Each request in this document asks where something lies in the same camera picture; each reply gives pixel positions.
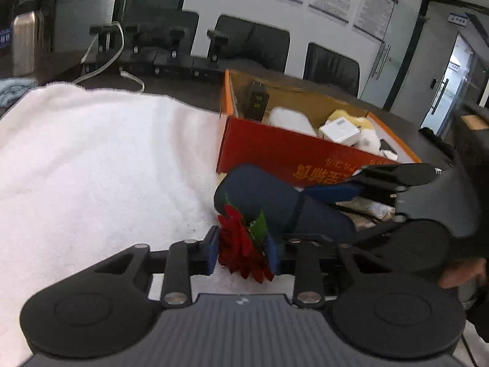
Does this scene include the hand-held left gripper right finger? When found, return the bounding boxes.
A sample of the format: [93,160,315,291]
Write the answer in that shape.
[265,233,383,309]

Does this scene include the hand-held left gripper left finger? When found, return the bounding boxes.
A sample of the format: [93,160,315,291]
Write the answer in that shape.
[94,226,221,310]

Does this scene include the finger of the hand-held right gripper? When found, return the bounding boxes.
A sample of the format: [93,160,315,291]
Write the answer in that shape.
[305,181,411,245]
[351,162,439,190]

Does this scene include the red artificial flower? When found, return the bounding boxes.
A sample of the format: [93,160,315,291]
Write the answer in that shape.
[217,195,276,284]

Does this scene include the orange cardboard box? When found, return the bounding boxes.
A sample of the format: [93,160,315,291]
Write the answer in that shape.
[216,69,423,190]

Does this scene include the dark desktop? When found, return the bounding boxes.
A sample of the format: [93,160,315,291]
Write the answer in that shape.
[0,48,459,171]

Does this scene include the person's right hand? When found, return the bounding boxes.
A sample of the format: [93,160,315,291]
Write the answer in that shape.
[437,258,487,291]

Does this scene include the crumpled snack packet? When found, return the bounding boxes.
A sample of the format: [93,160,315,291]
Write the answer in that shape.
[336,197,396,225]

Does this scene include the white rounded object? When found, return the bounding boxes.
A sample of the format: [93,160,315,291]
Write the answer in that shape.
[355,130,383,156]

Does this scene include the white square charger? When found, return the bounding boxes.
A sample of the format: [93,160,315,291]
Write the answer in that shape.
[318,118,362,146]

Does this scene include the white flat box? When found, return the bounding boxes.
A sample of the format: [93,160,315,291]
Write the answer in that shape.
[267,106,318,137]

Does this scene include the glass door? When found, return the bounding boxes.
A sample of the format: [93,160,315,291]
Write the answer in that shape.
[420,32,476,132]

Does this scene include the black power adapter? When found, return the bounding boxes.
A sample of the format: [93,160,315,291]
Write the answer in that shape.
[246,80,270,121]

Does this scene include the black office chair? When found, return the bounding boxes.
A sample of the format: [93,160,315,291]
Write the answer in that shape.
[124,8,200,60]
[303,43,360,97]
[208,14,291,74]

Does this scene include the white towel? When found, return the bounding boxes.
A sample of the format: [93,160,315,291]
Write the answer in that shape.
[0,82,296,367]

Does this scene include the blue cloth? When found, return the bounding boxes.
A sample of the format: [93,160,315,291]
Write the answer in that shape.
[0,77,39,106]

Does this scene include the steel thermos jug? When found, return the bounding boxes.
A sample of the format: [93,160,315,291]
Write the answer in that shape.
[11,11,45,77]

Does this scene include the glass door handle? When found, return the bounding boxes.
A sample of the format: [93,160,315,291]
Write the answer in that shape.
[372,41,392,82]

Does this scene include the white cable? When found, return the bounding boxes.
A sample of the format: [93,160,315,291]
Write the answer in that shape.
[72,21,146,93]

